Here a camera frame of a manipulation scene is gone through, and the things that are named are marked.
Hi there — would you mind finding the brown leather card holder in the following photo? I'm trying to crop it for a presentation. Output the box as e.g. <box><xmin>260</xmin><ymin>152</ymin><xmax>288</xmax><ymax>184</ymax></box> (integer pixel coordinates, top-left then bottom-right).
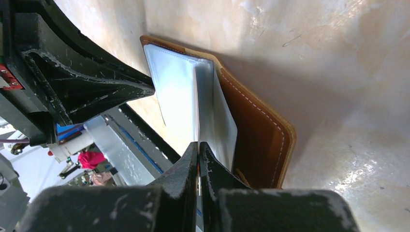
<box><xmin>140</xmin><ymin>35</ymin><xmax>296</xmax><ymax>189</ymax></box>

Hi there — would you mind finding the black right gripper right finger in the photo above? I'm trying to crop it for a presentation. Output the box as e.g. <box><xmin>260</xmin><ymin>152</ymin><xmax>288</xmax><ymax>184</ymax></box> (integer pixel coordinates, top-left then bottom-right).
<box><xmin>199</xmin><ymin>142</ymin><xmax>359</xmax><ymax>232</ymax></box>

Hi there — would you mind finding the gold VIP card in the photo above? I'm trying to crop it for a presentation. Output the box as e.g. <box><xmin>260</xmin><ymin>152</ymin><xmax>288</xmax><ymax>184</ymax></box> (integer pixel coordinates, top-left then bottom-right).
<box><xmin>192</xmin><ymin>67</ymin><xmax>200</xmax><ymax>142</ymax></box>

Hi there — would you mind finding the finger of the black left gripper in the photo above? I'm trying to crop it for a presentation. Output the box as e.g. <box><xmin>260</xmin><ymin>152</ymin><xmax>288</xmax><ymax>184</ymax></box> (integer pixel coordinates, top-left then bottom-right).
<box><xmin>20</xmin><ymin>48</ymin><xmax>155</xmax><ymax>125</ymax></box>
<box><xmin>32</xmin><ymin>0</ymin><xmax>152</xmax><ymax>87</ymax></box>

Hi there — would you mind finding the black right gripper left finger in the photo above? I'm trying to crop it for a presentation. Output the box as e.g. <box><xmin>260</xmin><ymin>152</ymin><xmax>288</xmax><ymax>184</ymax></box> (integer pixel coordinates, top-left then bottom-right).
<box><xmin>19</xmin><ymin>142</ymin><xmax>198</xmax><ymax>232</ymax></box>

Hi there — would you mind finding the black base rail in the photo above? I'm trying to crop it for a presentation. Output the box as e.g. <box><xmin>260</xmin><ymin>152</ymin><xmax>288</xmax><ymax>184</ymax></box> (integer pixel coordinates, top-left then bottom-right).
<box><xmin>102</xmin><ymin>104</ymin><xmax>180</xmax><ymax>186</ymax></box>

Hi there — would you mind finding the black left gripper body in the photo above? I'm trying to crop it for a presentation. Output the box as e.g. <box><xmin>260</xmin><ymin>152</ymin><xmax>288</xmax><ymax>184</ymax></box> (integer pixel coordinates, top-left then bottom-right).
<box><xmin>0</xmin><ymin>0</ymin><xmax>58</xmax><ymax>146</ymax></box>

